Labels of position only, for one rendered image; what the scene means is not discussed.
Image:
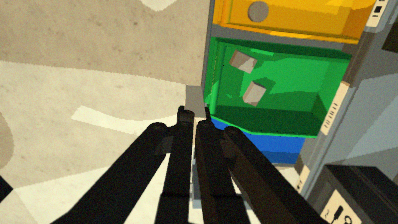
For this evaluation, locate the yellow bin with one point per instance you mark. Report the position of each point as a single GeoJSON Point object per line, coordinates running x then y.
{"type": "Point", "coordinates": [308, 19]}

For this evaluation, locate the dark grey metal shelf rack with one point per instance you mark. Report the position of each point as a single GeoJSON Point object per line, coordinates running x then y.
{"type": "Point", "coordinates": [361, 126]}

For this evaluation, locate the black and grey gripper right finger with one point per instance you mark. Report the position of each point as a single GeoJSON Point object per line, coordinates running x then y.
{"type": "Point", "coordinates": [271, 197]}

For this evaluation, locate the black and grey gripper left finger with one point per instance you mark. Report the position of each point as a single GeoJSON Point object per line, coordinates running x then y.
{"type": "Point", "coordinates": [111, 199]}

